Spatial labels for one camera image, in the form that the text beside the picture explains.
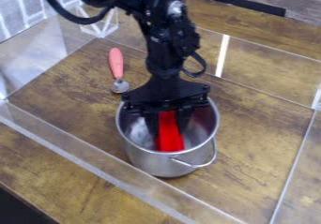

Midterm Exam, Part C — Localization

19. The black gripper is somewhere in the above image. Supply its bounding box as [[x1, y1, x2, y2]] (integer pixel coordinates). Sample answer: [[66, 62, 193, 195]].
[[121, 76, 211, 142]]

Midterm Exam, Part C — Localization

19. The red block object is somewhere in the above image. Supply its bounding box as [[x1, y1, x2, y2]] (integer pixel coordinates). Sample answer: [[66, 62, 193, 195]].
[[155, 111, 184, 152]]

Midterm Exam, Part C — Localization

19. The silver metal pot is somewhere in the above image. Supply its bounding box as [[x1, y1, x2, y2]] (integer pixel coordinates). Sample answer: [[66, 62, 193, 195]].
[[114, 99, 219, 178]]

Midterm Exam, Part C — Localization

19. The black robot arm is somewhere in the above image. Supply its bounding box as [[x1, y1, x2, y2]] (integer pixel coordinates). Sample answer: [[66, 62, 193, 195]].
[[81, 0, 209, 143]]

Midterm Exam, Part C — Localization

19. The black strip on table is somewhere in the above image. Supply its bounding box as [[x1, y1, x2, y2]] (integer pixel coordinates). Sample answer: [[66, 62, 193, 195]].
[[211, 0, 286, 17]]

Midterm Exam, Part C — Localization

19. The red handled metal spoon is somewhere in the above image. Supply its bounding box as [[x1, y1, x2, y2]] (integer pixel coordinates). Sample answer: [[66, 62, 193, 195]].
[[108, 48, 129, 94]]

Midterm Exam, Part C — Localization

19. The clear acrylic enclosure wall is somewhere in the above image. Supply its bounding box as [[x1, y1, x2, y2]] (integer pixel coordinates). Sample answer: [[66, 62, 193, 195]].
[[0, 0, 321, 224]]

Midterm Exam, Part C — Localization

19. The black cable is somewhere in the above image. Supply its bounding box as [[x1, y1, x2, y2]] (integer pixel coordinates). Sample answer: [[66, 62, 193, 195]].
[[36, 0, 114, 25]]

